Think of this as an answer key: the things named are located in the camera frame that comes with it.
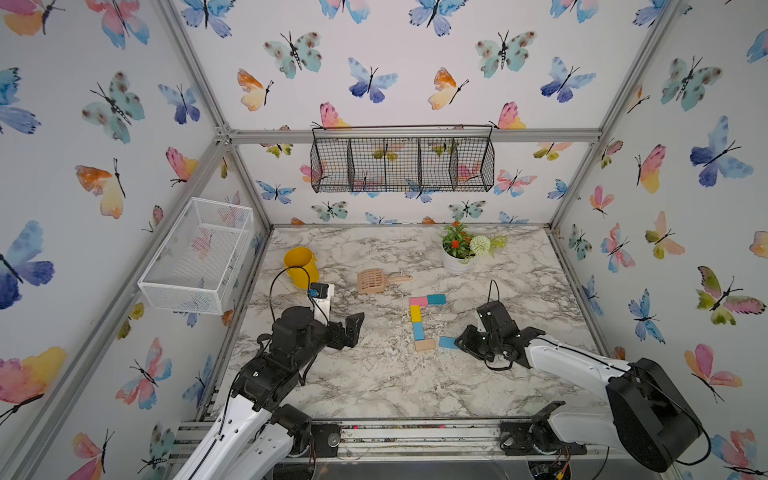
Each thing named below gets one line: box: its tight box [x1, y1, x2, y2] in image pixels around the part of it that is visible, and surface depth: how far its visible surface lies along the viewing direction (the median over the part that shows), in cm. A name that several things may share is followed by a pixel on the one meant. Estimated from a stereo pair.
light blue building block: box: [439, 336, 459, 350], surface depth 93 cm
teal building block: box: [427, 294, 446, 305], surface depth 101 cm
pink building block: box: [409, 297, 428, 307], surface depth 101 cm
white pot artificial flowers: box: [438, 220, 509, 275], surface depth 98 cm
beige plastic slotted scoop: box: [357, 268, 414, 295], surface depth 105 cm
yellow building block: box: [409, 305, 423, 323], surface depth 98 cm
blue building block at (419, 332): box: [414, 322, 425, 341], surface depth 95 cm
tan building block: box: [415, 339, 436, 351], surface depth 91 cm
